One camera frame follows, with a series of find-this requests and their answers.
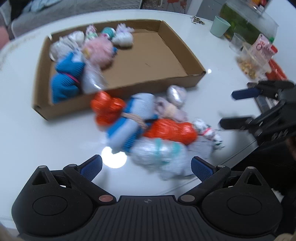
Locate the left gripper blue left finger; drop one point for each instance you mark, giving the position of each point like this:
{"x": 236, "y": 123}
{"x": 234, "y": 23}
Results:
{"x": 91, "y": 168}

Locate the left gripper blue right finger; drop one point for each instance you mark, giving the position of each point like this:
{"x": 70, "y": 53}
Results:
{"x": 201, "y": 168}

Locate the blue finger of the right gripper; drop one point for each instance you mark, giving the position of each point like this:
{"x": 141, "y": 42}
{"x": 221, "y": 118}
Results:
{"x": 245, "y": 94}
{"x": 236, "y": 123}

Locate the dark blue sock roll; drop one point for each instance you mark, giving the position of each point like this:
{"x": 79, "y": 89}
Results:
{"x": 65, "y": 84}

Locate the pink fluffy pompom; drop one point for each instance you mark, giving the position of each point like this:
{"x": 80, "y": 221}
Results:
{"x": 99, "y": 52}

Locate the white green-striped sock roll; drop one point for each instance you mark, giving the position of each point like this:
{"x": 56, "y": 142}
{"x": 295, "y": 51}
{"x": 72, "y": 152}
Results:
{"x": 66, "y": 44}

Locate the bubble wrap bundle purple band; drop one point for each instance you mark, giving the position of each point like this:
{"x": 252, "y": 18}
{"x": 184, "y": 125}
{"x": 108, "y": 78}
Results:
{"x": 123, "y": 36}

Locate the white patterned bundle green band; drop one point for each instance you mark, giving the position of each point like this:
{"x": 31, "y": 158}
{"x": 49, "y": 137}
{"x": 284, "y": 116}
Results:
{"x": 90, "y": 33}

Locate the clear bubble wrap bag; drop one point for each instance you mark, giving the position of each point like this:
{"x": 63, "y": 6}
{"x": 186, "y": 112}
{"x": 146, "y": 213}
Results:
{"x": 92, "y": 80}

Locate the white teal-banded small bundle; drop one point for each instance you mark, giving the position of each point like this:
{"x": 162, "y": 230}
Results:
{"x": 108, "y": 33}

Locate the black smartphone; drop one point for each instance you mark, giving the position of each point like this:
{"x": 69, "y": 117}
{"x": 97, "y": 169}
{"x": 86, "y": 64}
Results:
{"x": 264, "y": 103}

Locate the grey sock roll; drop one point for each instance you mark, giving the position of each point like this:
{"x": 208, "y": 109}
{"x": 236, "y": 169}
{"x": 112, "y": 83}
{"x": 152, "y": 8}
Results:
{"x": 202, "y": 148}

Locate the plastic container with snacks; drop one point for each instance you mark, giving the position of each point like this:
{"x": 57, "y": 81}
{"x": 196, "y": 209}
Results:
{"x": 252, "y": 66}

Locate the bubble wrap bundle teal band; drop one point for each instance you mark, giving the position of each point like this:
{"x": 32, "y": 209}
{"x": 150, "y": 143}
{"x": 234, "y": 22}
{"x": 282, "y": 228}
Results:
{"x": 168, "y": 158}

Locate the orange plastic bundle front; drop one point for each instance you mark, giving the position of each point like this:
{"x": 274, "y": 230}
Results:
{"x": 167, "y": 129}

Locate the pink snack package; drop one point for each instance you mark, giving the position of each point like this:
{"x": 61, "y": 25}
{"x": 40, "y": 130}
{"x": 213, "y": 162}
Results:
{"x": 263, "y": 48}

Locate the clear plastic cup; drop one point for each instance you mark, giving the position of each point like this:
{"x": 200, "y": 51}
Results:
{"x": 236, "y": 42}

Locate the silver shiny wrapped bundle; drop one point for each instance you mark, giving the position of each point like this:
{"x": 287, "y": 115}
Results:
{"x": 176, "y": 95}

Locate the orange plastic bundle near box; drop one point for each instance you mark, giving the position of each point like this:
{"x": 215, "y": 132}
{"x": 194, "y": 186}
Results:
{"x": 107, "y": 109}

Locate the mauve cloth roll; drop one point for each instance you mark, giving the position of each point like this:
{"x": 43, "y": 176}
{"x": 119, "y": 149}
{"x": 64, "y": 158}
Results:
{"x": 165, "y": 109}

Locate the mint green cup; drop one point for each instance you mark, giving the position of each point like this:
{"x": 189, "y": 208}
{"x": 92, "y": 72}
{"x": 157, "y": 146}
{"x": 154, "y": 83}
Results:
{"x": 219, "y": 27}

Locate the glass fish tank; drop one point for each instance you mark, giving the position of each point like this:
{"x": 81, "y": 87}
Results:
{"x": 247, "y": 20}

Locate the blue and white sock roll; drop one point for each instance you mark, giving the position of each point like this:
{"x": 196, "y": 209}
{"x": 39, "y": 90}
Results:
{"x": 135, "y": 119}

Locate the shallow cardboard box tray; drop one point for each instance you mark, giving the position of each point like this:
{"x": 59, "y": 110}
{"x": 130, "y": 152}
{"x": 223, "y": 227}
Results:
{"x": 158, "y": 58}

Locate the grey sofa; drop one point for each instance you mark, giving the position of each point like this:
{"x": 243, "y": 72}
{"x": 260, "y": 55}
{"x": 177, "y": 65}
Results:
{"x": 26, "y": 22}

